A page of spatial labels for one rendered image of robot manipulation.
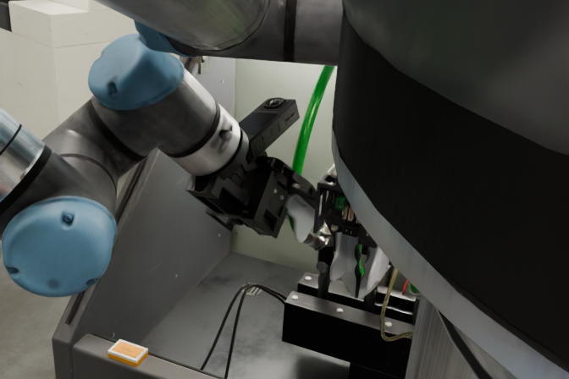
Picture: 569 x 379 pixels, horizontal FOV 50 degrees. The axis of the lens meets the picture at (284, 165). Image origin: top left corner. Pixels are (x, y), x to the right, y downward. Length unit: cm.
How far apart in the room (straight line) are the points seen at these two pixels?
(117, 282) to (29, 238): 62
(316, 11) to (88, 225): 21
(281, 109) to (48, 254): 36
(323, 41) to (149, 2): 20
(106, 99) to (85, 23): 312
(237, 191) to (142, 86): 18
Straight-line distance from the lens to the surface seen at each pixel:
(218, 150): 61
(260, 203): 67
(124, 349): 97
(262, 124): 70
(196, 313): 125
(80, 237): 45
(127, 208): 104
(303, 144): 77
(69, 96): 370
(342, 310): 102
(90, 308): 102
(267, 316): 125
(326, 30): 41
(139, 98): 55
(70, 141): 57
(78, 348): 101
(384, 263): 64
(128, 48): 57
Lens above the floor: 157
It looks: 23 degrees down
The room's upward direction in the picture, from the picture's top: 4 degrees clockwise
